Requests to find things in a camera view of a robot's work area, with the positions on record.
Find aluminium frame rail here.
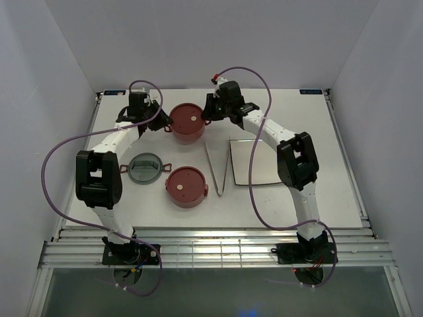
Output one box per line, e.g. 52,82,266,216
39,228,396,269

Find metal tongs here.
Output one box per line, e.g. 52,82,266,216
204,138,230,198

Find white square plate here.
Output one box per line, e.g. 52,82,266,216
229,139,282,186

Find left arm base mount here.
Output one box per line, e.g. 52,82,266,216
101,243,161,266

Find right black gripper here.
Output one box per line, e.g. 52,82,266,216
200,94,230,122

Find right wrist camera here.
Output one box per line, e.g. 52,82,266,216
211,74,227,98

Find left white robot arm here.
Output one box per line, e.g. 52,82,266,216
75,91,173,264

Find left blue corner label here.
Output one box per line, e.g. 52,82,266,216
103,90,126,96

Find pink lunch bowl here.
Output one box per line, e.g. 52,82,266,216
163,166,210,209
165,103,210,144

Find dark red lid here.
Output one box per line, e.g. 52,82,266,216
167,166,205,203
170,103,205,135

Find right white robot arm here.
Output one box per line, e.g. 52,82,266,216
202,77,328,262

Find grey transparent top lid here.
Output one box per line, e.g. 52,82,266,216
120,153,172,185

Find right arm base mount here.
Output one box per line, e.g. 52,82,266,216
271,231,338,264

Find right blue corner label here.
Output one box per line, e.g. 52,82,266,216
299,89,323,95

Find blue corner label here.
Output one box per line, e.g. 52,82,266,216
103,90,126,96
299,89,323,95

